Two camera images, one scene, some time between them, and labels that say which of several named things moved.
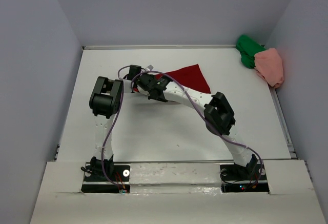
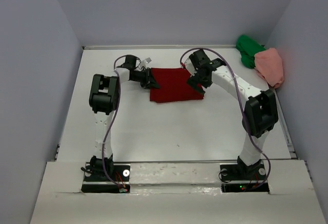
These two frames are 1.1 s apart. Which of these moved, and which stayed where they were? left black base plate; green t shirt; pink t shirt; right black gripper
Moved: right black gripper
Stayed: pink t shirt; green t shirt; left black base plate
